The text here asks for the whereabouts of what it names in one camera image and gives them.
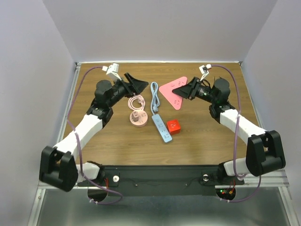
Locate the pink triangular power strip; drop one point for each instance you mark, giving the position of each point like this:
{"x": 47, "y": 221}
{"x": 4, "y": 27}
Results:
{"x": 167, "y": 91}

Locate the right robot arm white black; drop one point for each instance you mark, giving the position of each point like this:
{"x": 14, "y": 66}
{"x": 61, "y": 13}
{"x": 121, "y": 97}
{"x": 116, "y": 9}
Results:
{"x": 264, "y": 150}

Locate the pink round power strip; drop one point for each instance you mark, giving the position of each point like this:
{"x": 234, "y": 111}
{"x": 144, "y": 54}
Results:
{"x": 138, "y": 118}

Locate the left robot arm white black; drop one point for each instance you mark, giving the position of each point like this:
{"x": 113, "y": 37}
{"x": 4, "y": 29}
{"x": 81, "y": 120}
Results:
{"x": 58, "y": 166}

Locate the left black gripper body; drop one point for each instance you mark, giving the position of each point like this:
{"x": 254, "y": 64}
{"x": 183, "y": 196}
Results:
{"x": 121, "y": 90}

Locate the red cube socket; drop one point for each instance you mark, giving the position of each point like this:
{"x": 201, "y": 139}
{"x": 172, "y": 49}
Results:
{"x": 173, "y": 127}

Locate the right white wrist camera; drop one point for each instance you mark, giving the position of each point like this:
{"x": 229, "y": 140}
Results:
{"x": 204, "y": 69}

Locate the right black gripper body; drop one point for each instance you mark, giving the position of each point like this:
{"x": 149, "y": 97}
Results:
{"x": 201, "y": 92}

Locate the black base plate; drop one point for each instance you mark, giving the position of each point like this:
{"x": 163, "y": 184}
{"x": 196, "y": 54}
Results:
{"x": 169, "y": 180}

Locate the blue power strip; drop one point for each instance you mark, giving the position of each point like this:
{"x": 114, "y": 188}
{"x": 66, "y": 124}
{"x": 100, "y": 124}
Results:
{"x": 161, "y": 128}

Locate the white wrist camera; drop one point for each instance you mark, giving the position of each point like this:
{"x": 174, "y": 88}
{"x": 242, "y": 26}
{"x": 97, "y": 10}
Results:
{"x": 112, "y": 71}
{"x": 204, "y": 69}

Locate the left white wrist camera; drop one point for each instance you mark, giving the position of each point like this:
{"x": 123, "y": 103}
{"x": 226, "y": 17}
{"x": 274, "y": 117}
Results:
{"x": 112, "y": 71}

